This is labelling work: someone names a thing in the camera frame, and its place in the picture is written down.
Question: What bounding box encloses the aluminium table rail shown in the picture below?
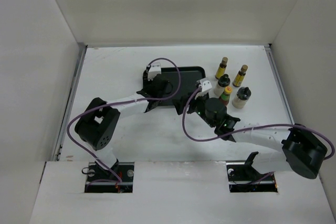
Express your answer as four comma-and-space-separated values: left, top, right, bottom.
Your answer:
264, 44, 294, 123
50, 42, 87, 161

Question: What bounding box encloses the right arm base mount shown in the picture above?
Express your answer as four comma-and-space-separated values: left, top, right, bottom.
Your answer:
226, 163, 278, 193

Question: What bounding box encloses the left aluminium table rail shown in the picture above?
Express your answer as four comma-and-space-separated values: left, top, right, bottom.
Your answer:
50, 42, 87, 161

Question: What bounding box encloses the red chili sauce bottle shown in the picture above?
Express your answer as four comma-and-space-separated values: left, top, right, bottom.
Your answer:
219, 86, 232, 106

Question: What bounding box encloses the clear grinder jar black lid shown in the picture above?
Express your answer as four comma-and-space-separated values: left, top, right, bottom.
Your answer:
232, 87, 251, 109

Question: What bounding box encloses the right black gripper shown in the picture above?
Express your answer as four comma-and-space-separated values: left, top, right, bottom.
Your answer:
172, 90, 216, 128

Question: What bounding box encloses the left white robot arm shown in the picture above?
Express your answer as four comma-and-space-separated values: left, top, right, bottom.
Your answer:
75, 74, 172, 182

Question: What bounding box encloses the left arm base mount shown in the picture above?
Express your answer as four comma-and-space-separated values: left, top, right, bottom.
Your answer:
81, 162, 135, 194

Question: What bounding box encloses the white shaker black cap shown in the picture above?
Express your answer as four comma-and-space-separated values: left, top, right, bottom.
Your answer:
214, 74, 230, 97

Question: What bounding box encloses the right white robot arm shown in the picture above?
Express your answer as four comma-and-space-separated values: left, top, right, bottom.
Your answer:
173, 96, 327, 180

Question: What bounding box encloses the far left yellow sauce bottle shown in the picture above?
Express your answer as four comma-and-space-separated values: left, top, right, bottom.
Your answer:
215, 57, 228, 80

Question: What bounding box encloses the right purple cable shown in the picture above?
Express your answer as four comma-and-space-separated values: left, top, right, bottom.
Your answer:
181, 87, 335, 161

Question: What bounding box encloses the right aluminium table rail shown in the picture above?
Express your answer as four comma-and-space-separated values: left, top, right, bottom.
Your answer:
264, 44, 294, 123

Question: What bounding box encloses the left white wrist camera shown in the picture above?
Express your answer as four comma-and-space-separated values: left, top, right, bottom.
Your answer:
146, 62, 162, 81

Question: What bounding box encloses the black-capped spice jar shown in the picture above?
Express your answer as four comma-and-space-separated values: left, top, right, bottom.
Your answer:
142, 69, 148, 82

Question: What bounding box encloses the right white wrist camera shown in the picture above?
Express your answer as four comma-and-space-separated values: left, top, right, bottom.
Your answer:
195, 78, 212, 99

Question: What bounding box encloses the black rectangular tray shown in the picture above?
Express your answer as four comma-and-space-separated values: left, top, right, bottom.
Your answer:
142, 66, 210, 108

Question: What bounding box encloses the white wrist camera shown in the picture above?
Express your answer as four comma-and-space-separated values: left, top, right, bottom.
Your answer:
146, 62, 162, 81
195, 78, 212, 99

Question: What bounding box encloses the far right yellow sauce bottle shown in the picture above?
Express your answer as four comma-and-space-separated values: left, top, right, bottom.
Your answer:
233, 65, 248, 87

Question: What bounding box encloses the yellow sauce bottle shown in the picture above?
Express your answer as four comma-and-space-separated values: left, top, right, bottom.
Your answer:
233, 65, 248, 87
215, 57, 228, 80

